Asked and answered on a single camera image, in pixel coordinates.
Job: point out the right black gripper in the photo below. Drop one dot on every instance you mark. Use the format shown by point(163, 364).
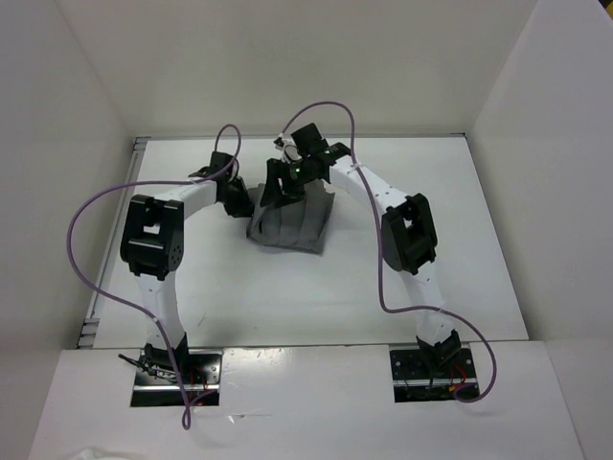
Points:
point(290, 193)

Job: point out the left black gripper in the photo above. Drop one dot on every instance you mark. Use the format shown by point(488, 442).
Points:
point(243, 207)

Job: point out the grey pleated skirt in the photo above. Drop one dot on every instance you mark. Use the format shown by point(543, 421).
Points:
point(300, 226)

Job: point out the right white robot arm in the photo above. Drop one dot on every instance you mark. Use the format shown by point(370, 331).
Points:
point(404, 230)

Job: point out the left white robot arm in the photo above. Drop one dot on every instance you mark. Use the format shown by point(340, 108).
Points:
point(153, 247)

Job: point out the white crumpled plastic bag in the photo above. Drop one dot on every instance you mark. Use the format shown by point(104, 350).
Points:
point(92, 453)

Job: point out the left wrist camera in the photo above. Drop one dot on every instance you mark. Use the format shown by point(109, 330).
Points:
point(223, 166)

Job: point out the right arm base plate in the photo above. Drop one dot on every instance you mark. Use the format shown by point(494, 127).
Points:
point(413, 382)

